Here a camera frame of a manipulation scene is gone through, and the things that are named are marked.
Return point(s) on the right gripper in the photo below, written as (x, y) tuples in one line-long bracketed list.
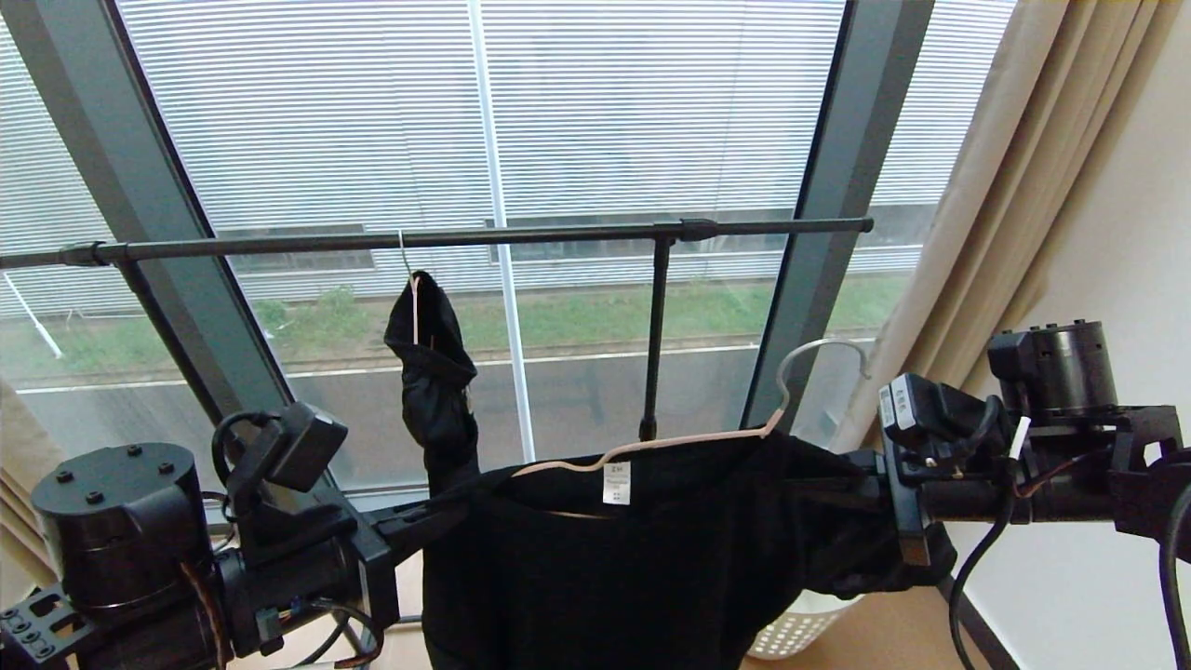
[(907, 502)]

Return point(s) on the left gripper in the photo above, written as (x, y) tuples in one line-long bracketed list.
[(298, 586)]

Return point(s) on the pink clothes hanger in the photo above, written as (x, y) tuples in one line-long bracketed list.
[(770, 430), (415, 307)]

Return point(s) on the white laundry basket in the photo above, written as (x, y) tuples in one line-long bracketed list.
[(800, 623)]

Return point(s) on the black clothes rack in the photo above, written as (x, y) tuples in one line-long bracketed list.
[(558, 234)]

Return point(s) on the beige curtain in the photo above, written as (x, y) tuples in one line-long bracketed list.
[(19, 484), (1023, 186)]

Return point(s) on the window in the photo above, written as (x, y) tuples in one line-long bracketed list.
[(651, 112)]

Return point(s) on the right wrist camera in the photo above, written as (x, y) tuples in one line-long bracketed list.
[(949, 414)]

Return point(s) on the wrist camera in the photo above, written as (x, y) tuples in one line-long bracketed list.
[(949, 414), (307, 447)]

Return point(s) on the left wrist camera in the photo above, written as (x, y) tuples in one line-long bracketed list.
[(307, 447)]

